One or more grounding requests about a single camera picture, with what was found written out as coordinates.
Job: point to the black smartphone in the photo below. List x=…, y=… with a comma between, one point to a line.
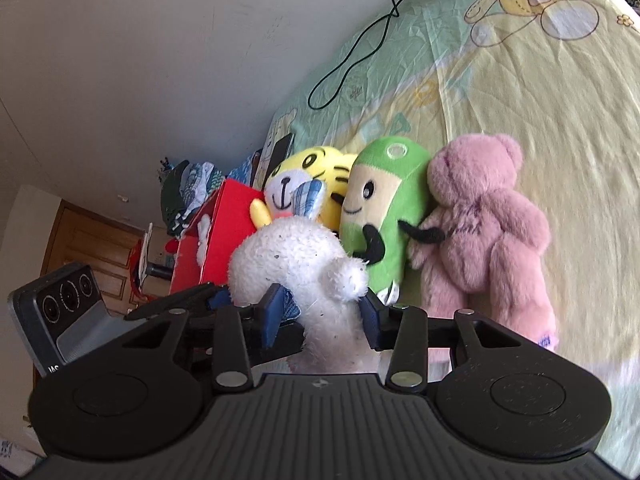
x=282, y=157

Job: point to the red cardboard box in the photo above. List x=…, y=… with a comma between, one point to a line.
x=225, y=230

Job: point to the dark green jacket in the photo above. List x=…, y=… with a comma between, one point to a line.
x=172, y=195

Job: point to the yellow tiger plush toy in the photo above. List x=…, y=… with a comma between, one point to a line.
x=320, y=165

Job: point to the green plush toy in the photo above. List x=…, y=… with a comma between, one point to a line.
x=380, y=200

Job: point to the white patterned shirt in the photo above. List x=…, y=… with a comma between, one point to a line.
x=202, y=185

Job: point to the white rabbit plush toy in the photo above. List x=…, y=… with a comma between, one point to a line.
x=295, y=255

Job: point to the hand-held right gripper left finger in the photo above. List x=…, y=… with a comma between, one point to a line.
x=272, y=317

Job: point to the pink teddy bear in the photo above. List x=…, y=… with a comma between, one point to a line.
x=490, y=220

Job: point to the blue floral towel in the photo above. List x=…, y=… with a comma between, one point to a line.
x=246, y=167

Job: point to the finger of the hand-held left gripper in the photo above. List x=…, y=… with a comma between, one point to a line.
x=165, y=302

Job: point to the bear print bed sheet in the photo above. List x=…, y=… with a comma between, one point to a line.
x=500, y=85

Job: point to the red bag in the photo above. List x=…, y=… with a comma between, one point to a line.
x=136, y=265

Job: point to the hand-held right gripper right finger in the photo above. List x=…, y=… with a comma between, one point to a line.
x=372, y=320

